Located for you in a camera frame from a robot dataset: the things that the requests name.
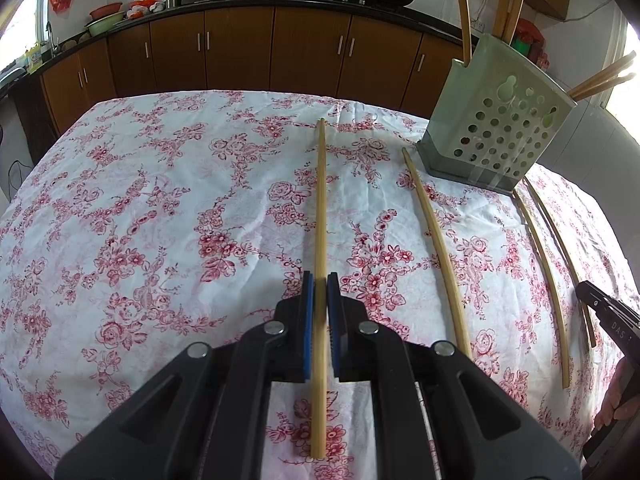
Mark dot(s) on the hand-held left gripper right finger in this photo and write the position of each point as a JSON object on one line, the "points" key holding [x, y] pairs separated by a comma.
{"points": [[334, 325]]}

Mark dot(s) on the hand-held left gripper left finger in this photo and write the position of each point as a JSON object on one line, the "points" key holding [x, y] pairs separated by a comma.
{"points": [[307, 325]]}

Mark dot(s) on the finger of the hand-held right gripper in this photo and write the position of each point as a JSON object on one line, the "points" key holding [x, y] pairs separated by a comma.
{"points": [[595, 302]]}

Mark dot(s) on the green perforated utensil holder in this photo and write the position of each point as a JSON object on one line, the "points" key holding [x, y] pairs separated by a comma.
{"points": [[480, 125]]}

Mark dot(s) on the person's right hand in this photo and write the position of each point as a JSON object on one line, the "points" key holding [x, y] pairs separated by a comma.
{"points": [[612, 395]]}

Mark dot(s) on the red floral white tablecloth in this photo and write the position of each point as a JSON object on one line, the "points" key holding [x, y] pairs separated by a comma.
{"points": [[150, 260]]}

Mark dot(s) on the sliding window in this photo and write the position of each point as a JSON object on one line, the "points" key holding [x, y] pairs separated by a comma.
{"points": [[25, 30], [627, 110]]}

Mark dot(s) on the row of condiment bottles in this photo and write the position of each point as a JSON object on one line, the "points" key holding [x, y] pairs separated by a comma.
{"points": [[542, 60]]}

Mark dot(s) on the brown wooden lower cabinets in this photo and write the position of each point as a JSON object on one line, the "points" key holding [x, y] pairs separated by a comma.
{"points": [[240, 45]]}

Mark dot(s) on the black kitchen countertop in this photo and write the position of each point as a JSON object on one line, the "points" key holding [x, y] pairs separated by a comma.
{"points": [[225, 1]]}

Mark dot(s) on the red and white bag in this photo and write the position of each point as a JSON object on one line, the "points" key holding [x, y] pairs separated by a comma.
{"points": [[145, 6]]}

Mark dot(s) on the green basin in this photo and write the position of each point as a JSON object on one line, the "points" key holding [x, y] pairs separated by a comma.
{"points": [[104, 25]]}

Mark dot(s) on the red basin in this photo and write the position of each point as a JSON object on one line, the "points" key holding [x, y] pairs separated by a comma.
{"points": [[106, 10]]}

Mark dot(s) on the yellow detergent bottle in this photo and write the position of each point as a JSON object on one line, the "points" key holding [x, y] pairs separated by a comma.
{"points": [[34, 57]]}

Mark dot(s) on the steel faucet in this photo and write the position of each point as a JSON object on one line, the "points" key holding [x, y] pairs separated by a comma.
{"points": [[50, 37]]}

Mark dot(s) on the white wall outlet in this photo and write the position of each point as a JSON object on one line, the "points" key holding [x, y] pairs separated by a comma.
{"points": [[479, 26]]}

